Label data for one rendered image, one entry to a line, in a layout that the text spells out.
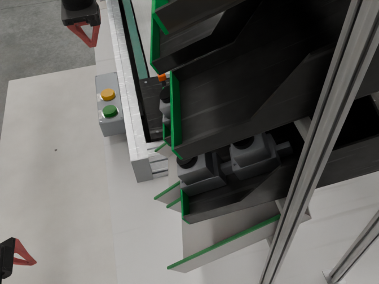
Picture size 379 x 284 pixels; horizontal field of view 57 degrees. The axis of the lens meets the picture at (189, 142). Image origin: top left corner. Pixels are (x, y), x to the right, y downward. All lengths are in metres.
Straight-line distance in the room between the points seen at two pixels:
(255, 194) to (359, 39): 0.26
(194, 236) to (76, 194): 0.41
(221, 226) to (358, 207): 0.43
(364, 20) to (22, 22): 3.39
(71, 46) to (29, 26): 0.53
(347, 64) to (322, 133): 0.08
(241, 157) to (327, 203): 0.52
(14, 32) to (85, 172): 2.53
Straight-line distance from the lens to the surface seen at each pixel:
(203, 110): 0.42
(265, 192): 0.47
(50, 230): 0.97
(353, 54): 0.28
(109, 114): 0.99
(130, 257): 0.88
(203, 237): 0.69
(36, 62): 3.01
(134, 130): 0.96
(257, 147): 0.46
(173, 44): 0.53
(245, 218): 0.63
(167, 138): 0.59
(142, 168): 0.92
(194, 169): 0.49
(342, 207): 0.97
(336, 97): 0.30
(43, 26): 3.41
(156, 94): 1.02
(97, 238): 0.92
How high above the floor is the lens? 1.67
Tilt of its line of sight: 51 degrees down
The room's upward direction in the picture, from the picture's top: 5 degrees counter-clockwise
